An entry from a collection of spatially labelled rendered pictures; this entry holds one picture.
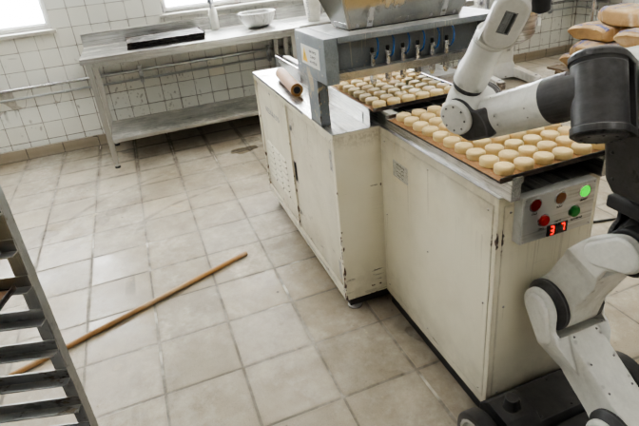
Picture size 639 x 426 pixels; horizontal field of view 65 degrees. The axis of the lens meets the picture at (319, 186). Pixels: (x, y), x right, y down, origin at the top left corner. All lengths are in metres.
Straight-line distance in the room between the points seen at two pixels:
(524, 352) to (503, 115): 0.91
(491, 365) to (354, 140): 0.88
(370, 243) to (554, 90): 1.27
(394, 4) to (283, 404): 1.48
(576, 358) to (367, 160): 0.95
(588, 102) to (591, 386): 0.85
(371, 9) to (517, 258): 0.97
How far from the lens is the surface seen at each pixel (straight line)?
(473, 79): 1.10
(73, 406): 1.48
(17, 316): 1.34
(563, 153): 1.44
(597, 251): 1.30
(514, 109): 1.05
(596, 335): 1.59
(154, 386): 2.17
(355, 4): 1.82
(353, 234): 2.04
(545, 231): 1.47
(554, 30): 6.86
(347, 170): 1.91
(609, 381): 1.56
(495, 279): 1.50
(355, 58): 1.89
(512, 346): 1.71
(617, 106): 0.96
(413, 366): 2.05
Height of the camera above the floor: 1.46
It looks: 25 degrees down
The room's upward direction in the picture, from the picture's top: 6 degrees counter-clockwise
